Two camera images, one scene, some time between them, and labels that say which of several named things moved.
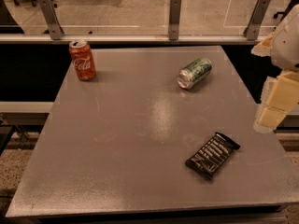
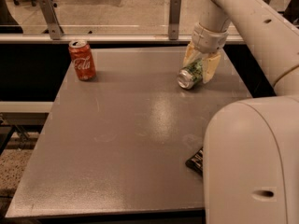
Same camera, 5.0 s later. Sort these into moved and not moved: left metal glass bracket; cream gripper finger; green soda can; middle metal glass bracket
Moved: cream gripper finger
Not moved: middle metal glass bracket; left metal glass bracket; green soda can
